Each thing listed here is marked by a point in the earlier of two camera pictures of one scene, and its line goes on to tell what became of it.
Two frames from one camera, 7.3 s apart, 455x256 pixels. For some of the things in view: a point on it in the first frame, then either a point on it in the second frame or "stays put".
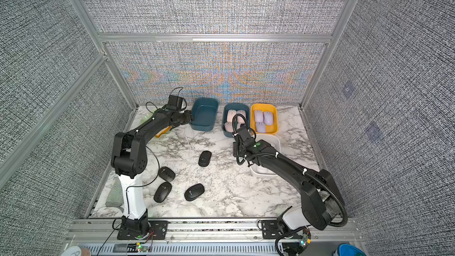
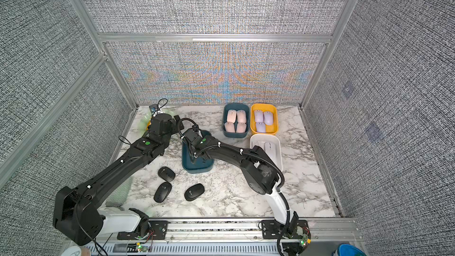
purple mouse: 260,127 stays put
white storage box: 260,171 stays put
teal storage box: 204,114 → 200,165
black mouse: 194,192 stays put
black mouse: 166,173 stays put
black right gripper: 235,150 → 191,153
